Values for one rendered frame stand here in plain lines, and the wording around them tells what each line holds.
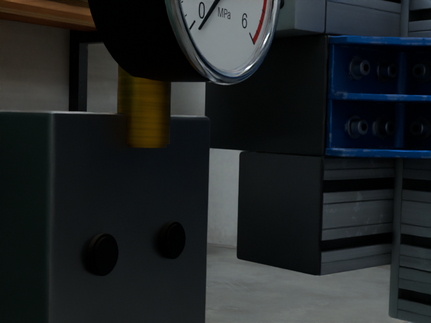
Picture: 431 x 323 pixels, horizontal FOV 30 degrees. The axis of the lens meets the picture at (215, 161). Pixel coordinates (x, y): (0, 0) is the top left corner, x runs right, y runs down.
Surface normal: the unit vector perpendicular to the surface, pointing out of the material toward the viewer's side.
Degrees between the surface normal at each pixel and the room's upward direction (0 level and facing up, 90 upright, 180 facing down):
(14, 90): 90
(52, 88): 90
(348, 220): 90
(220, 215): 90
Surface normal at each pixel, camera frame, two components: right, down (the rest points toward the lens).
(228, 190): -0.55, 0.03
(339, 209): 0.66, 0.06
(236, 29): 0.86, 0.05
